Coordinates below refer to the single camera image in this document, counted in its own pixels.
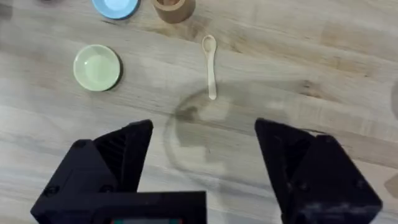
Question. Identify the pale wooden spoon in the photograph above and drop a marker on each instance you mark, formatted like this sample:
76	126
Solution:
210	62

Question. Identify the light green plate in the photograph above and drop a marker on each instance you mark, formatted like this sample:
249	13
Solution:
96	68

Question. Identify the brown wooden container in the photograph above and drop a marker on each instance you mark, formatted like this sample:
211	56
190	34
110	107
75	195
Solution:
174	9

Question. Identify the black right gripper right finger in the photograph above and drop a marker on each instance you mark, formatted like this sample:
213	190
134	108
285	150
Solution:
314	180

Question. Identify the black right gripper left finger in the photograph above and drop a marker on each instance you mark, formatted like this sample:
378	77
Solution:
102	168

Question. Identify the light blue plate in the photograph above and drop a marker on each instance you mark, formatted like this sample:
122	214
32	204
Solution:
115	7

